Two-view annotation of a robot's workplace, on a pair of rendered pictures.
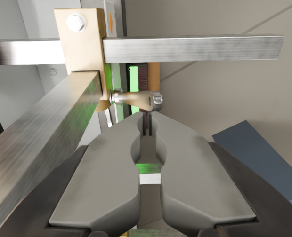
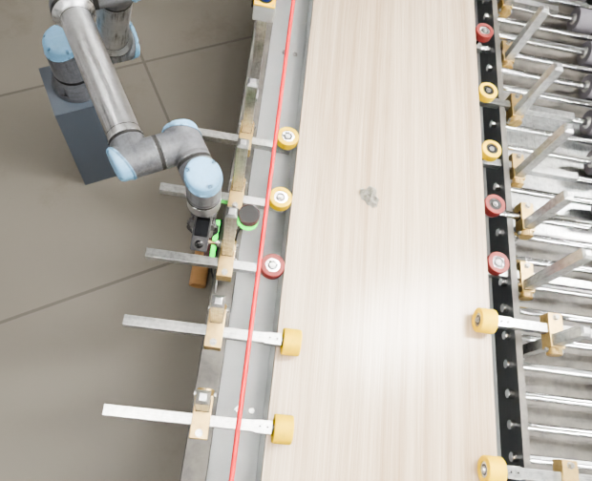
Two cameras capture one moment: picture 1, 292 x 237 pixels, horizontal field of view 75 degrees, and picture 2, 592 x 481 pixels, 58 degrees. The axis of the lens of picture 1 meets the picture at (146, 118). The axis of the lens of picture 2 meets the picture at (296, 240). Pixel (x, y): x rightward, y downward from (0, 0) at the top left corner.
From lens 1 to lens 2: 1.51 m
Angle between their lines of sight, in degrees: 9
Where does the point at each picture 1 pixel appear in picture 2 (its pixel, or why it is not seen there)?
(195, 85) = (150, 241)
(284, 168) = (70, 134)
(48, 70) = not seen: hidden behind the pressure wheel
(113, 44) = (214, 263)
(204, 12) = not seen: hidden behind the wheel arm
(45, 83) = not seen: hidden behind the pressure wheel
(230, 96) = (105, 220)
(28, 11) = (270, 304)
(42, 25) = (264, 295)
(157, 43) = (196, 261)
